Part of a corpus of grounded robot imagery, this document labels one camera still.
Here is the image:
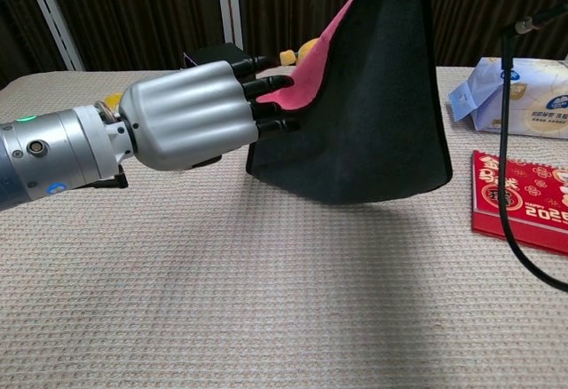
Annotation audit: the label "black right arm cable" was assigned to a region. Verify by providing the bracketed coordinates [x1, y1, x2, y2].
[498, 4, 568, 295]

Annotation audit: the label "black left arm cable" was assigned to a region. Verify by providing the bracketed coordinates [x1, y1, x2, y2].
[91, 170, 130, 190]

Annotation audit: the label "light blue tissue pack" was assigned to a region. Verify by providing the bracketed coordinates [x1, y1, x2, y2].
[446, 56, 568, 140]

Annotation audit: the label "pink towel with black trim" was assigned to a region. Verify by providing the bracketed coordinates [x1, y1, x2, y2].
[245, 0, 454, 206]

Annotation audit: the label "white rolls pack yellow ends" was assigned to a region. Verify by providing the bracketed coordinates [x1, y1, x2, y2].
[102, 91, 123, 117]

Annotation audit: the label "black cube box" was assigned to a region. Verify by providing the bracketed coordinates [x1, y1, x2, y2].
[183, 43, 250, 70]

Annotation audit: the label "beige woven tablecloth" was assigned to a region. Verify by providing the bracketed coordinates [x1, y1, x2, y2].
[0, 65, 568, 389]

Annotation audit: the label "silver screen frame post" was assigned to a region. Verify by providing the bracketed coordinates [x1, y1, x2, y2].
[20, 0, 85, 72]
[215, 0, 244, 51]

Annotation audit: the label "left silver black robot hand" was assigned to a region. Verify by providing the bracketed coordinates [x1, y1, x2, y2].
[119, 55, 301, 172]

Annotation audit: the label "yellow plush toy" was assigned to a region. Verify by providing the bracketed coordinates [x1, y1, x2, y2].
[279, 37, 321, 67]

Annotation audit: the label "red 2026 desk calendar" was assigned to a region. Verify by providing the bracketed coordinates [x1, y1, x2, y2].
[470, 149, 568, 256]

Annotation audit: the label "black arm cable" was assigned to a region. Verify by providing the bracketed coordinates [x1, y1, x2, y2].
[498, 4, 568, 295]
[91, 170, 130, 190]

